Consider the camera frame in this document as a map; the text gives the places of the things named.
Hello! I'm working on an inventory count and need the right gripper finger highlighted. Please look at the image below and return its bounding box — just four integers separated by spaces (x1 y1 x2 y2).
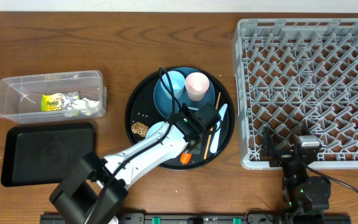
297 123 311 136
261 126 275 157

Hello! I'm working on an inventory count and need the light blue bowl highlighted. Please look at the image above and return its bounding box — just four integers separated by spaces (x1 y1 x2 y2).
145 121 165 138

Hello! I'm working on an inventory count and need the white tissue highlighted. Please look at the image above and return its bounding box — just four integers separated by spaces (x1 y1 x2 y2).
62 98 99 117

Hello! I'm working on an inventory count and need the yellow foil snack wrapper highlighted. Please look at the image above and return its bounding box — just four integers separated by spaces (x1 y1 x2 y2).
40 91 80 111

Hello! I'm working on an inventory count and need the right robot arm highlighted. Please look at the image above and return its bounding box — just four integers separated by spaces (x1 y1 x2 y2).
261 126 331 223

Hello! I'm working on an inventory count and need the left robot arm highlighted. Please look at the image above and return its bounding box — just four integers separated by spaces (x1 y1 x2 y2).
49 104 221 223

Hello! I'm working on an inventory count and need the grey plastic dishwasher rack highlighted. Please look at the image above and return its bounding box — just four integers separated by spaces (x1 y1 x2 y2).
232 18 358 170

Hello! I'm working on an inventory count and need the white plastic knife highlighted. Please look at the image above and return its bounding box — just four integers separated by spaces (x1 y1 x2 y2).
209 104 227 154

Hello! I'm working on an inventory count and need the orange carrot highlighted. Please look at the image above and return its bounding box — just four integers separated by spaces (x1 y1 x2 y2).
180 152 192 164

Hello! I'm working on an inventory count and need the dark blue plate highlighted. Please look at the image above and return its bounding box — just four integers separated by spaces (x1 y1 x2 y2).
154 67 215 118

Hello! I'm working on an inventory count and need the pink cup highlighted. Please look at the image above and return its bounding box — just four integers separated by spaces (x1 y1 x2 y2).
185 72 209 101

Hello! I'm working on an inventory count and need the wooden chopstick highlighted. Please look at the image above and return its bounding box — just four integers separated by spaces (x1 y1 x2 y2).
203 91 222 161

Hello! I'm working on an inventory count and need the round black serving tray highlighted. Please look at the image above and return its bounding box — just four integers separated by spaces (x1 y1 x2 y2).
125 67 236 170

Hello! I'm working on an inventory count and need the light blue cup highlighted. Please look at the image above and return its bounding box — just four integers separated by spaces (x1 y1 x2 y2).
160 71 185 100

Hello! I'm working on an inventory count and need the brown patterned cookie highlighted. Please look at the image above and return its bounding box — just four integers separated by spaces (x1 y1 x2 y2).
131 122 149 138

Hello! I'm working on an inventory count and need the black rectangular tray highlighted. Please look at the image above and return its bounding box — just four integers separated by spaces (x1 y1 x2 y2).
1 122 96 187

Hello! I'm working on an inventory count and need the clear plastic bin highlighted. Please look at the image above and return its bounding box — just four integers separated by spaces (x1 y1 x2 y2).
0 70 107 124

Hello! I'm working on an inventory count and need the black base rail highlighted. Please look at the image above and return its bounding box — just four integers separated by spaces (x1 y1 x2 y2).
39 212 352 224

